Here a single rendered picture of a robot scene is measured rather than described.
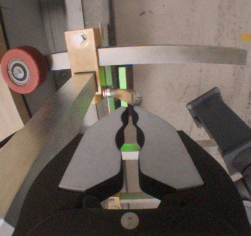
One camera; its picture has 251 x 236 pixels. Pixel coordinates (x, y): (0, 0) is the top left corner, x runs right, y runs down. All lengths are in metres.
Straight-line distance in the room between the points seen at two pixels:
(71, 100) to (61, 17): 0.40
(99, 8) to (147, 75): 0.83
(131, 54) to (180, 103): 1.11
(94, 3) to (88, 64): 0.21
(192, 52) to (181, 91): 1.02
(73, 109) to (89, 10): 0.32
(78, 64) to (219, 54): 0.25
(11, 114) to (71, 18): 0.34
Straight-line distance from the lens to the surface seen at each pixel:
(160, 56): 0.27
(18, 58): 0.28
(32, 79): 0.27
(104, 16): 0.43
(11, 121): 0.37
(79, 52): 0.27
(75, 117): 0.17
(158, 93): 1.25
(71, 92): 0.19
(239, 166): 1.01
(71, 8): 0.53
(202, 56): 0.29
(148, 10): 1.13
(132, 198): 0.60
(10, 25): 0.44
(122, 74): 0.44
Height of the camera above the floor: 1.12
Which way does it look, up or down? 60 degrees down
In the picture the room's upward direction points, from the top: 178 degrees counter-clockwise
